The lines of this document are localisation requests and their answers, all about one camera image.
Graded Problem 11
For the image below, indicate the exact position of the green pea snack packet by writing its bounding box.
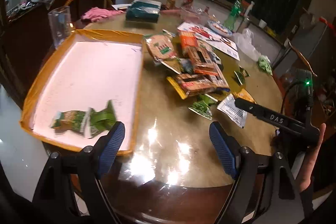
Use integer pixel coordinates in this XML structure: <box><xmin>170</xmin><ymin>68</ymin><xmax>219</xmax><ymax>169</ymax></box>
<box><xmin>51</xmin><ymin>110</ymin><xmax>89</xmax><ymax>135</ymax></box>

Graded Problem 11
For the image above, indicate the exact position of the white silver snack packet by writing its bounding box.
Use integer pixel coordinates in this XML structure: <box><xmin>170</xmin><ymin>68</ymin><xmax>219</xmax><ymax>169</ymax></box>
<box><xmin>217</xmin><ymin>94</ymin><xmax>247</xmax><ymax>128</ymax></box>

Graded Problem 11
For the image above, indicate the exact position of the small green snack packet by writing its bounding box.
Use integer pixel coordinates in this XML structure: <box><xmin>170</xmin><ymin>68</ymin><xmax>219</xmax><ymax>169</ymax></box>
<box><xmin>188</xmin><ymin>94</ymin><xmax>217</xmax><ymax>120</ymax></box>

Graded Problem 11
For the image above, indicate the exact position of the yellow-rimmed white tray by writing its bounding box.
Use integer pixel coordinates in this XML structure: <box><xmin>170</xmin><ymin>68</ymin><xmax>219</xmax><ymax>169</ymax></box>
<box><xmin>20</xmin><ymin>30</ymin><xmax>145</xmax><ymax>155</ymax></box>

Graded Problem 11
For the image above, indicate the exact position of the small dark green packet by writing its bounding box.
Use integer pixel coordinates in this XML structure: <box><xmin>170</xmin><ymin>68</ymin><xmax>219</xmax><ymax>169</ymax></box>
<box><xmin>234</xmin><ymin>67</ymin><xmax>249</xmax><ymax>85</ymax></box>

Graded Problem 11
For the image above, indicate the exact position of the brown orange biscuit pack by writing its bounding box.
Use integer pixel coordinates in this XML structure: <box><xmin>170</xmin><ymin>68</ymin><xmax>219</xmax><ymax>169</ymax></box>
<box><xmin>187</xmin><ymin>47</ymin><xmax>219</xmax><ymax>76</ymax></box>

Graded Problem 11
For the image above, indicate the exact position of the white plastic bag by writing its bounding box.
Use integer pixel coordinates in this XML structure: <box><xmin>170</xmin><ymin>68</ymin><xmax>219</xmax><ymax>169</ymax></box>
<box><xmin>234</xmin><ymin>28</ymin><xmax>261</xmax><ymax>62</ymax></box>

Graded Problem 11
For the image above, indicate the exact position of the printed advertising leaflet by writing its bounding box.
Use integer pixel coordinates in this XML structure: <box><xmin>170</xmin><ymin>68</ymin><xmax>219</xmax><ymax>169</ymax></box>
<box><xmin>177</xmin><ymin>22</ymin><xmax>240</xmax><ymax>61</ymax></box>

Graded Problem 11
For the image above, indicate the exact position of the round rice cracker pack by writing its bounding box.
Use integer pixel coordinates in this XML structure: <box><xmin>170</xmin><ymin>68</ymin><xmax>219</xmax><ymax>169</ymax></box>
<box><xmin>146</xmin><ymin>34</ymin><xmax>177</xmax><ymax>61</ymax></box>

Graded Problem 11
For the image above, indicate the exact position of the green plastic bottle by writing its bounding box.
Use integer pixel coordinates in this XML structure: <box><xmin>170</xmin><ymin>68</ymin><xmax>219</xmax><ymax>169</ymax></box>
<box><xmin>223</xmin><ymin>0</ymin><xmax>242</xmax><ymax>31</ymax></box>

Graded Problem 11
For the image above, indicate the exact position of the blue white patterned plate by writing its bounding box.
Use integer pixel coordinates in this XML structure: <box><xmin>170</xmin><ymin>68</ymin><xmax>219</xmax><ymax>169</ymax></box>
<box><xmin>207</xmin><ymin>20</ymin><xmax>233</xmax><ymax>38</ymax></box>

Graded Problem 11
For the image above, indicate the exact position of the pink cloth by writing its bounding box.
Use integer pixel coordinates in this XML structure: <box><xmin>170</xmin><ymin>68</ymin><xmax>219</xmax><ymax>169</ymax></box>
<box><xmin>81</xmin><ymin>7</ymin><xmax>124</xmax><ymax>22</ymax></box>

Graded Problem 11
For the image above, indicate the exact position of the clear glass cup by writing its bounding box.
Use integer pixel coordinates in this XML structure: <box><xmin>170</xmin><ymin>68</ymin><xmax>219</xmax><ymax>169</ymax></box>
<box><xmin>48</xmin><ymin>6</ymin><xmax>71</xmax><ymax>49</ymax></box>

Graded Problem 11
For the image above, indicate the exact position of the clear plastic container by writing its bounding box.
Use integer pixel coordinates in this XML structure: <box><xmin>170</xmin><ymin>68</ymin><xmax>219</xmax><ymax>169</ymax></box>
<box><xmin>181</xmin><ymin>7</ymin><xmax>209</xmax><ymax>26</ymax></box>

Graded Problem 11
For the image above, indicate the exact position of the teal tissue pack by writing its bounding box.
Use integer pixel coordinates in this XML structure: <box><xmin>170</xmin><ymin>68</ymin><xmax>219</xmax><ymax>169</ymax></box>
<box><xmin>125</xmin><ymin>0</ymin><xmax>162</xmax><ymax>23</ymax></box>

